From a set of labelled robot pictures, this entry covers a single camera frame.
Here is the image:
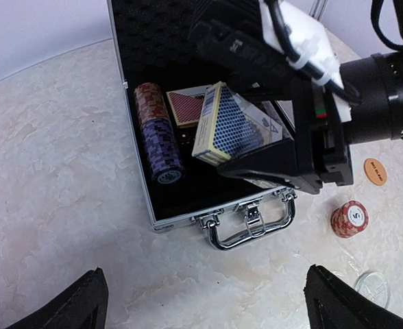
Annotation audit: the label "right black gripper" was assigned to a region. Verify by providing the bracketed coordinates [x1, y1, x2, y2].
[217, 79, 353, 195]

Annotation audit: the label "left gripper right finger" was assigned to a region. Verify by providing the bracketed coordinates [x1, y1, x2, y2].
[304, 265, 403, 329]

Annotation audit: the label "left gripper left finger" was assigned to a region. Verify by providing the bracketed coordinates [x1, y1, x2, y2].
[10, 267, 109, 328]

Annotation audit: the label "blue playing card deck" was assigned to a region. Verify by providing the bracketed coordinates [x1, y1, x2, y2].
[192, 82, 290, 166]

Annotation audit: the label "aluminium poker case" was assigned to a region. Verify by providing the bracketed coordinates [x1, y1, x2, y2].
[108, 1, 295, 249]

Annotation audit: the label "red playing card deck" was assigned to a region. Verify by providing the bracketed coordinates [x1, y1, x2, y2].
[166, 84, 211, 128]

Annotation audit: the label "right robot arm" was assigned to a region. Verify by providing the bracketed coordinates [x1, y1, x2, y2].
[217, 1, 403, 194]

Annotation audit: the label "clear round dealer puck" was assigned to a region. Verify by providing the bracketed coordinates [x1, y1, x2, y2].
[354, 271, 390, 309]

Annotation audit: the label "red poker chip stack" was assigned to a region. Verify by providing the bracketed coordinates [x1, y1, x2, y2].
[330, 200, 369, 239]

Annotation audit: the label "red dice in case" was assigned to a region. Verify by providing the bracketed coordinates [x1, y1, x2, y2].
[177, 132, 195, 145]

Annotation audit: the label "orange big blind button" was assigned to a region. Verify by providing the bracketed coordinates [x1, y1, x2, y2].
[363, 158, 387, 186]

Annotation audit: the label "left chip row in case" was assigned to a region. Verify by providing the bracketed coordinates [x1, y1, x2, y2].
[134, 82, 185, 185]

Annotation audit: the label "right rear aluminium post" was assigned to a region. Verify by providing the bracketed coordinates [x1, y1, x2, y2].
[309, 0, 328, 21]

